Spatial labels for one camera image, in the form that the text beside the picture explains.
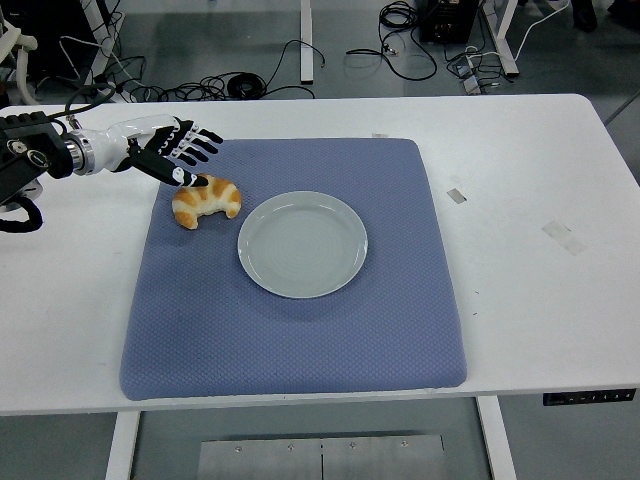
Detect croissant bread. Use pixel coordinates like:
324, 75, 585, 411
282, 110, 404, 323
171, 174, 243, 231

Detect looped black cable with plug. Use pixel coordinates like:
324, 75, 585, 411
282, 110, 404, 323
344, 0, 439, 81

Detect white desk frame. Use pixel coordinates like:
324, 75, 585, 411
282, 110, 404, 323
478, 0, 520, 77

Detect white table leg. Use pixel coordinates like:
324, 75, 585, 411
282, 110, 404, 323
104, 410, 143, 480
474, 397, 517, 480

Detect white stand leg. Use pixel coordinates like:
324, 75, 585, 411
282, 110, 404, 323
81, 0, 126, 87

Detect white floor cable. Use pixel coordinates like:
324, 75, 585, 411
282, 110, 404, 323
513, 0, 571, 57

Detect blue quilted mat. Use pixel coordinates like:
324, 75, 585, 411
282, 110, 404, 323
118, 138, 469, 403

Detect tangled black floor cables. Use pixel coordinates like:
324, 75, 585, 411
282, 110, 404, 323
122, 74, 231, 103

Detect white background desk leg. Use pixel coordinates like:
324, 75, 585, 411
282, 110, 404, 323
299, 0, 315, 83

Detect long arched black cable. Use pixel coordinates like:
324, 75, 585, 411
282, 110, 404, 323
267, 39, 329, 97

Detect white power strip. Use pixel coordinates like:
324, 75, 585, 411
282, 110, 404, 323
107, 79, 132, 105

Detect large grey tape piece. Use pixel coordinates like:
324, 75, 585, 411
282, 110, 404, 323
541, 220, 587, 256

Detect black equipment box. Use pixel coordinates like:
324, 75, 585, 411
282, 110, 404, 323
418, 0, 477, 43

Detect black table control panel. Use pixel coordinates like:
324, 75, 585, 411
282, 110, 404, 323
543, 388, 637, 407

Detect grey round plate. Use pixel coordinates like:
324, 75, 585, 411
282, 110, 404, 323
237, 190, 370, 300

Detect person's foot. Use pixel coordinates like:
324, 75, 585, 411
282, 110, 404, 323
572, 0, 599, 32

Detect coiled black cable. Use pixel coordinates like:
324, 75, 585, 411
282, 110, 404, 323
227, 72, 265, 99

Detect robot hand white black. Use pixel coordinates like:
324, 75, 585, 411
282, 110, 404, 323
91, 113, 225, 189

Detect white corrugated hose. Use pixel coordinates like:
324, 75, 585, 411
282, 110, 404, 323
0, 27, 40, 106

